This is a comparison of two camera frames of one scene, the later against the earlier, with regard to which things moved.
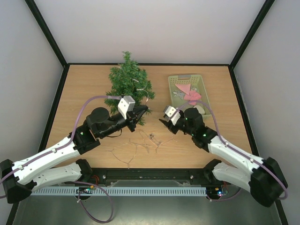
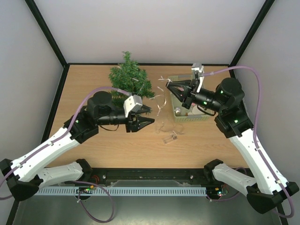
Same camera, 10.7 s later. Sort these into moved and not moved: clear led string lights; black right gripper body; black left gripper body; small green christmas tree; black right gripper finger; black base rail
Moved: clear led string lights; black right gripper body; black right gripper finger; black left gripper body
Not moved: small green christmas tree; black base rail
